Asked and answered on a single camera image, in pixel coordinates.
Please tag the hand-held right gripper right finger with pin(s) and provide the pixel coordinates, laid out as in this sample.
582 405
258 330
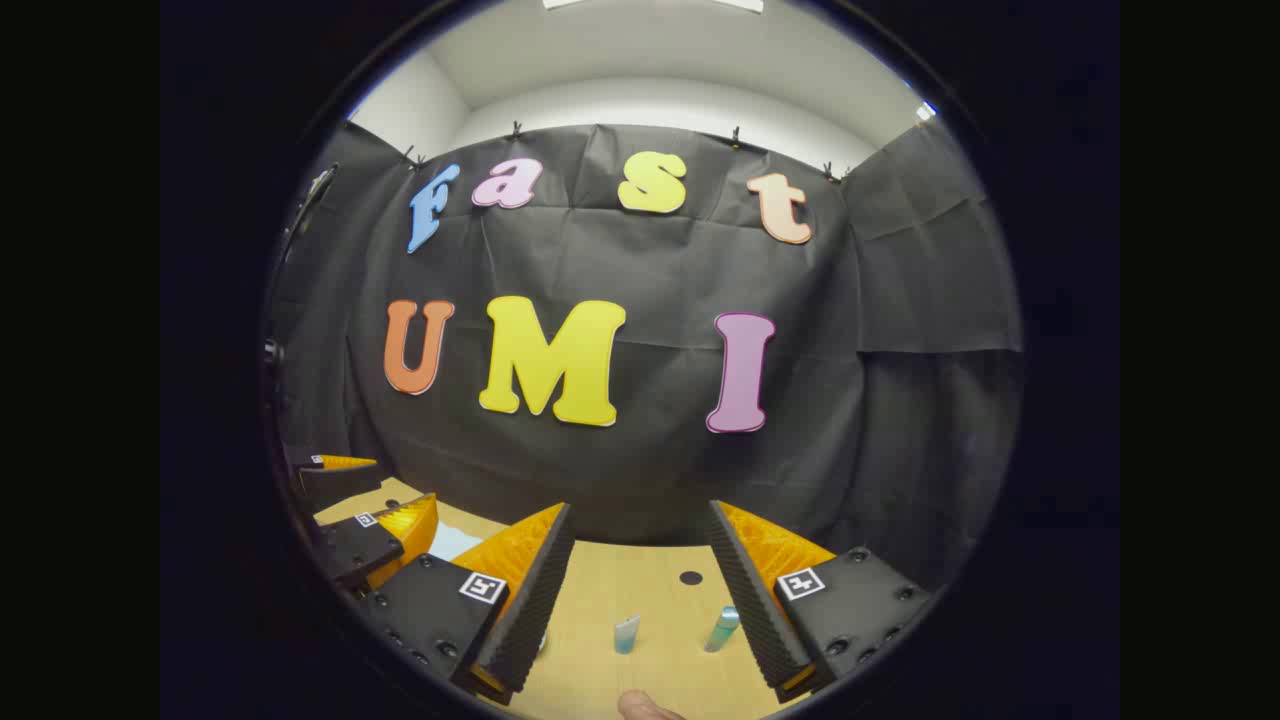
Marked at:
755 610

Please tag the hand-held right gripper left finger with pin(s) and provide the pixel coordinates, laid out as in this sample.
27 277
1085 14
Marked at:
530 610

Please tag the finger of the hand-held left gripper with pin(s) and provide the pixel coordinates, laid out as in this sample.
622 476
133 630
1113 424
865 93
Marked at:
335 485
360 550

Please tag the clear green bottle blue cap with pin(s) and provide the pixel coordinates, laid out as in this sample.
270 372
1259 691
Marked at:
722 630

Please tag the white and blue cream tube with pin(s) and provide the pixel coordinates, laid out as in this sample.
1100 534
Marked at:
627 637

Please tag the black backdrop cloth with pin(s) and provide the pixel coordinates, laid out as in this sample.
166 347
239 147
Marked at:
660 470

